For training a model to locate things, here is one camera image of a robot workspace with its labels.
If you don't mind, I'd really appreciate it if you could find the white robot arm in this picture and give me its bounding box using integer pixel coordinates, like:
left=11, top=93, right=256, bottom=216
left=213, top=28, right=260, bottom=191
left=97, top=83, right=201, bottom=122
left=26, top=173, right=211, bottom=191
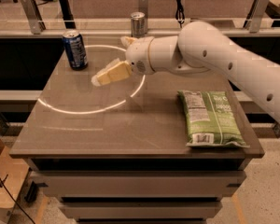
left=91, top=21, right=280, bottom=124

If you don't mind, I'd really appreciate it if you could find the black floor cable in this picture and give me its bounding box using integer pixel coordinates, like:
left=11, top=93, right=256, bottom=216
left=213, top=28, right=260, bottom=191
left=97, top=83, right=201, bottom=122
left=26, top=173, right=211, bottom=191
left=0, top=166, right=36, bottom=224

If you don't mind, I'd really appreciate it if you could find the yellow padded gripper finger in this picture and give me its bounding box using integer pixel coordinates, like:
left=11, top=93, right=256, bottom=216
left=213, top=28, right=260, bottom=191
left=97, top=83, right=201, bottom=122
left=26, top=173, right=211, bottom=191
left=91, top=58, right=132, bottom=87
left=120, top=36, right=136, bottom=48

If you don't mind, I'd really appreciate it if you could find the blue pepsi can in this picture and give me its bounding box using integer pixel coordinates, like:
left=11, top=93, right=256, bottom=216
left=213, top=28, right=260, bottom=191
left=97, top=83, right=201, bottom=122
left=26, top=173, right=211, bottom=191
left=63, top=30, right=88, bottom=70

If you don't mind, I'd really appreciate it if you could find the cardboard box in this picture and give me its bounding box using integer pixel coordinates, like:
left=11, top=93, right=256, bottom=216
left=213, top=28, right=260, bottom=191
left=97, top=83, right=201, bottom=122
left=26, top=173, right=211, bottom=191
left=0, top=139, right=29, bottom=224

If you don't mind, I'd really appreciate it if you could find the middle metal bracket post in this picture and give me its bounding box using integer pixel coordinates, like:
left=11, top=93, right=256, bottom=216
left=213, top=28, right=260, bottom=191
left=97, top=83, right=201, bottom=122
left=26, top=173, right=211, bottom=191
left=138, top=0, right=148, bottom=32

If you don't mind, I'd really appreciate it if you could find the right metal bracket post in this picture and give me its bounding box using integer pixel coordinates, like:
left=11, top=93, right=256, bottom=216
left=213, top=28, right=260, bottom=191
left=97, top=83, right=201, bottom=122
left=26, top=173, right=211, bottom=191
left=244, top=0, right=270, bottom=33

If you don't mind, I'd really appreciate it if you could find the green chip bag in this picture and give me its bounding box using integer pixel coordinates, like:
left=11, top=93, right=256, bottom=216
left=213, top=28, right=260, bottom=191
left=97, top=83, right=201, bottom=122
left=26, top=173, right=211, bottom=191
left=177, top=90, right=249, bottom=148

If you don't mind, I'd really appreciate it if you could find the metal bracket post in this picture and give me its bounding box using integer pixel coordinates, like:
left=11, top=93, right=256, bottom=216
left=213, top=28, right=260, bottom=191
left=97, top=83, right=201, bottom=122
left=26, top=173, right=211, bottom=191
left=244, top=0, right=270, bottom=33
left=138, top=0, right=148, bottom=32
left=20, top=0, right=46, bottom=35

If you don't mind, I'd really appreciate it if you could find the grey drawer cabinet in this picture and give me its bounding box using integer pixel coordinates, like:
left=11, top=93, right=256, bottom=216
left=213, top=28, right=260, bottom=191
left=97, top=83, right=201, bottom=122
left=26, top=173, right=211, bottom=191
left=31, top=170, right=246, bottom=224

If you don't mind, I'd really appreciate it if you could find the silver slim can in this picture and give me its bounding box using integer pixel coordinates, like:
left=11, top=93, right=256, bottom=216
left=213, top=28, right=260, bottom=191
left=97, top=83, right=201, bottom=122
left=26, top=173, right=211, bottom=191
left=131, top=11, right=145, bottom=37

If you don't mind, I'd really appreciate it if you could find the black hanging cable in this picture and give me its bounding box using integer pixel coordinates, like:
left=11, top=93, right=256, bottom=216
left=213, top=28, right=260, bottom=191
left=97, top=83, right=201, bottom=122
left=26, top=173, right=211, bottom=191
left=174, top=0, right=186, bottom=29

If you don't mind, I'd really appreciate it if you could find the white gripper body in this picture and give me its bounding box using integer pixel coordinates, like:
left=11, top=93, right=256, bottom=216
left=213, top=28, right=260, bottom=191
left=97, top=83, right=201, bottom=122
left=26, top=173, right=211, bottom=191
left=125, top=36, right=155, bottom=75

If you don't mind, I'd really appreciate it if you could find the left metal bracket post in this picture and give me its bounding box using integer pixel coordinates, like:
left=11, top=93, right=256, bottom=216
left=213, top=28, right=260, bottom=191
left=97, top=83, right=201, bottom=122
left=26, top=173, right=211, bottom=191
left=20, top=0, right=46, bottom=35

